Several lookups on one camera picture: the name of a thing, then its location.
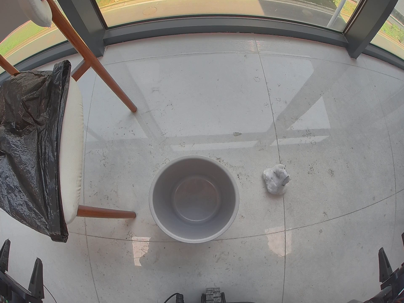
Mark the black plastic bag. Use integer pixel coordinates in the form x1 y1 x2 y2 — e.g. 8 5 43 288
0 60 71 243

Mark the grey trash bin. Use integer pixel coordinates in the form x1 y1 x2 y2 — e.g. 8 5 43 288
149 155 239 244

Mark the white paper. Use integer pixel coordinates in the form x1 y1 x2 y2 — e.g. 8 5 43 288
263 164 291 195

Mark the white cushioned wooden chair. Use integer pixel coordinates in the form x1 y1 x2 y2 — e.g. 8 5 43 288
0 0 138 225

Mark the window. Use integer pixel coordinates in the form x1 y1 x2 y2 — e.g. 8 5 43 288
0 0 404 75

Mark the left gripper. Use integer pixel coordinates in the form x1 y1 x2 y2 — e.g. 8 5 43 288
0 239 45 303

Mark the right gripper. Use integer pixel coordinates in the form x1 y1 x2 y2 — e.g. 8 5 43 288
378 232 404 296

